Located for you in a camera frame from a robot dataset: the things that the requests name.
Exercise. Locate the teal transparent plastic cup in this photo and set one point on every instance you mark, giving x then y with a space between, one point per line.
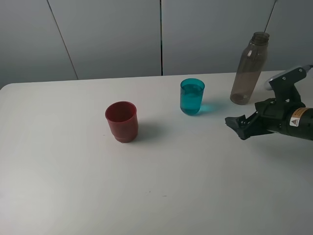
191 93

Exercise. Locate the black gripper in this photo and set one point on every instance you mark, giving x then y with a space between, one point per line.
275 117

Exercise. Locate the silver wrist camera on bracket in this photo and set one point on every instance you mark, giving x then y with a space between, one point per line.
283 84

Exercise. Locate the red plastic cup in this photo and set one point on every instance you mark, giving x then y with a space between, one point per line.
122 120

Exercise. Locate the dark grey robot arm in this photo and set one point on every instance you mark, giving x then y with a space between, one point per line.
300 112

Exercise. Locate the smoky transparent water bottle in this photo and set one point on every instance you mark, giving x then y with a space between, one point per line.
249 69

